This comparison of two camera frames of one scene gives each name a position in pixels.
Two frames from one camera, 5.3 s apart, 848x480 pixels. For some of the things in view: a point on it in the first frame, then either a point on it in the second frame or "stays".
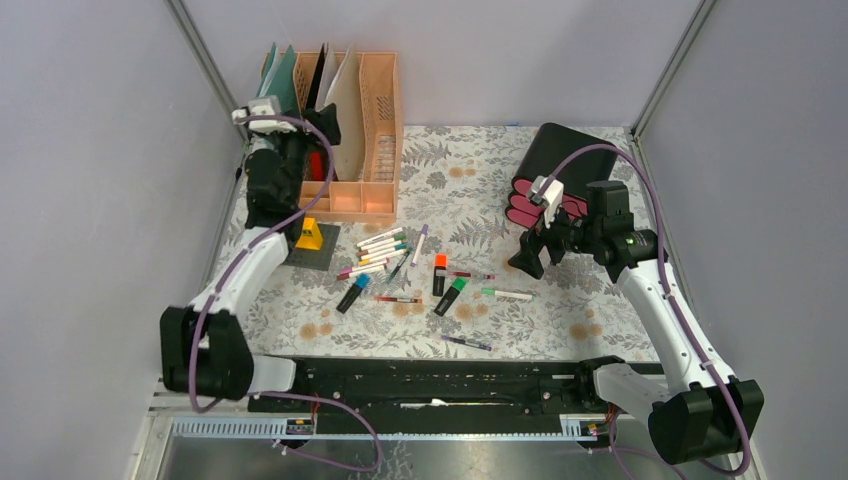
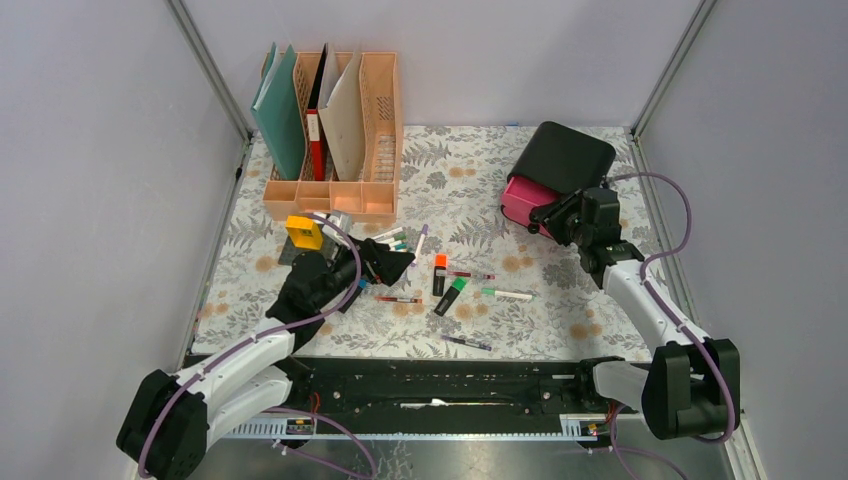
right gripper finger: x=527 y=258 to x=545 y=213
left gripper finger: x=326 y=121 to x=389 y=265
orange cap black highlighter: x=440 y=272 stays
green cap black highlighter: x=458 y=286 stays
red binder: x=317 y=161 stays
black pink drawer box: x=551 y=147 stays
